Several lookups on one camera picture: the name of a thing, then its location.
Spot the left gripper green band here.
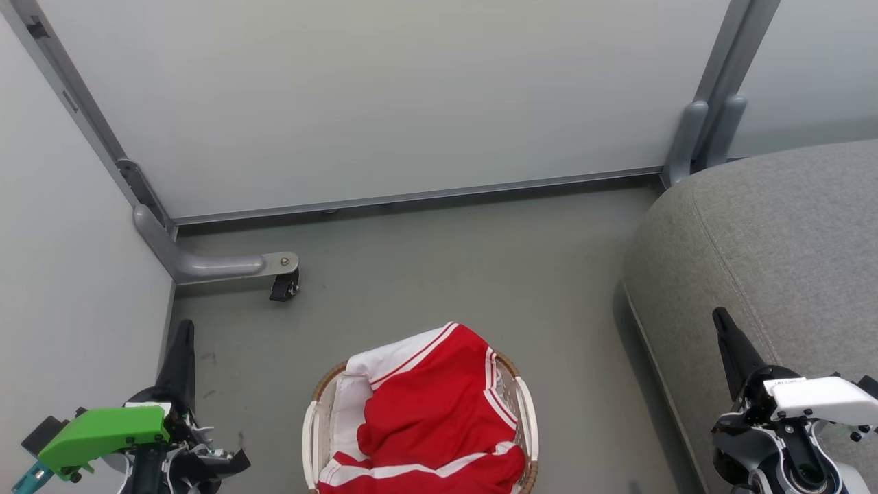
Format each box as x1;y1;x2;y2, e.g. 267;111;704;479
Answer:
38;319;251;494

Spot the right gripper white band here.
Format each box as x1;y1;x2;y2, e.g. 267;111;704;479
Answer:
711;306;878;440

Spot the red garment with white trim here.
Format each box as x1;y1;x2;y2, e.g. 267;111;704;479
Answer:
345;321;520;467

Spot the grey fabric sofa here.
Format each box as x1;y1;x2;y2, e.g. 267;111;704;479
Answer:
621;139;878;494

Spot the grey partition foot bar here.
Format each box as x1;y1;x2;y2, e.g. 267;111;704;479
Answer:
133;204;300;286

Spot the black caster wheel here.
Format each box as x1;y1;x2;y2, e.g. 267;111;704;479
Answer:
268;268;301;303

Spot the white basket liner cloth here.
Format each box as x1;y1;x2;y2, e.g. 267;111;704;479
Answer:
322;374;375;481

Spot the grey partition foot stub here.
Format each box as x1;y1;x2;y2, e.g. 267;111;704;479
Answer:
703;94;748;169
662;101;709;189

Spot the white wicker-rimmed laundry basket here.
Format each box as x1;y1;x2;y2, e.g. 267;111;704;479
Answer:
302;350;540;494

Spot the grey partition post with bracket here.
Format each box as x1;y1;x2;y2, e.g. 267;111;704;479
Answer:
0;0;178;237

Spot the grey partition bottom rail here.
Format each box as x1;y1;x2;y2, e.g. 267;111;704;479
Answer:
171;167;664;226

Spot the grey double partition post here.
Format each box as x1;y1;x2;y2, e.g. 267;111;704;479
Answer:
689;0;781;172

